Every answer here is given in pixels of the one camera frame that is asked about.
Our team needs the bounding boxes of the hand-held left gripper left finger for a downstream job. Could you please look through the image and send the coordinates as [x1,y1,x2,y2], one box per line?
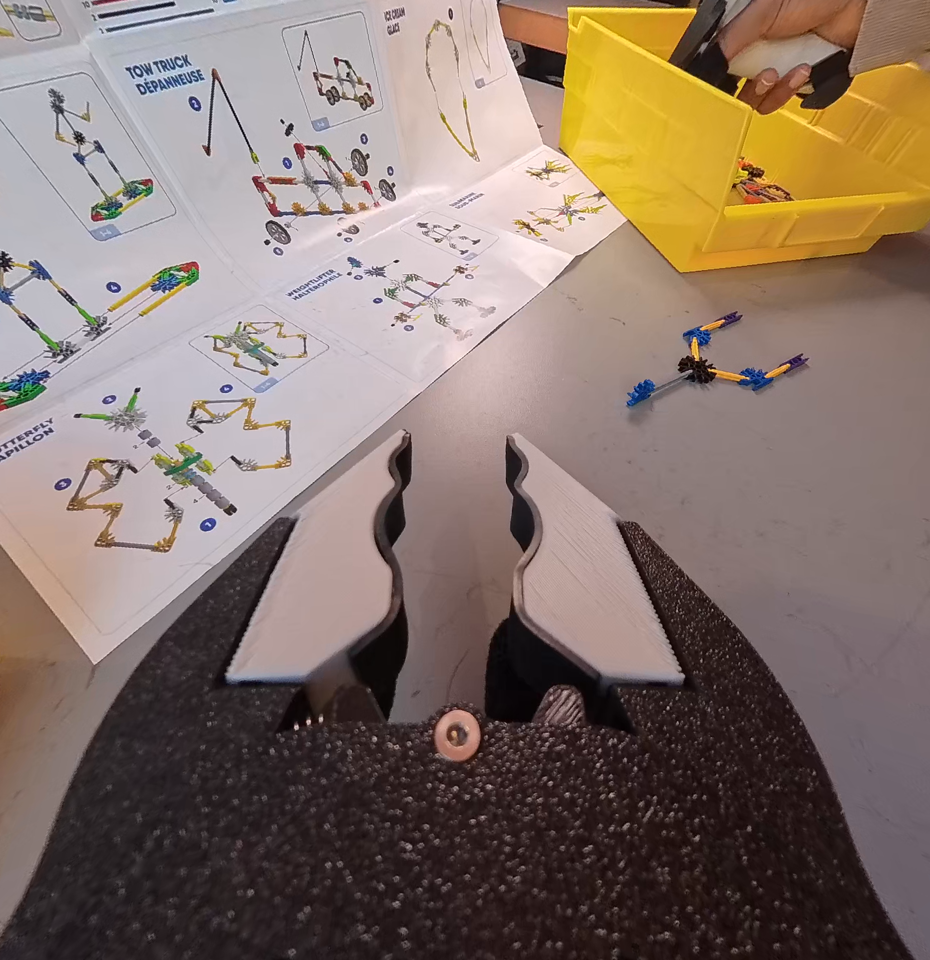
[225,429,413,685]

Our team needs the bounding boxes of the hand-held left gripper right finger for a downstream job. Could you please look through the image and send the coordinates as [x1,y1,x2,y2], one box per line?
[506,432,687,687]

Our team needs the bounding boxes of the white instruction sheet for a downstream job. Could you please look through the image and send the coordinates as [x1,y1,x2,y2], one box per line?
[0,0,629,666]

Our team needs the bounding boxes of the blue yellow toy rod model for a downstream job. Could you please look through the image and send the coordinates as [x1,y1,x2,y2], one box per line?
[626,311,811,408]

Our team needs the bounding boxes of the person's right forearm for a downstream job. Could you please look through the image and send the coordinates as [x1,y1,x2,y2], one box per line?
[847,0,930,78]

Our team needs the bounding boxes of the grey desk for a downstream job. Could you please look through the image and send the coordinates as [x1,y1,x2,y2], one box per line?
[0,75,930,960]

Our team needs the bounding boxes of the person's right hand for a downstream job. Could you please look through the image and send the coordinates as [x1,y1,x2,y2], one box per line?
[716,0,871,116]

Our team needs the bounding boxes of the pile of toy parts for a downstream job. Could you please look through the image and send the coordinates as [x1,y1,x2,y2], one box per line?
[729,156,797,207]

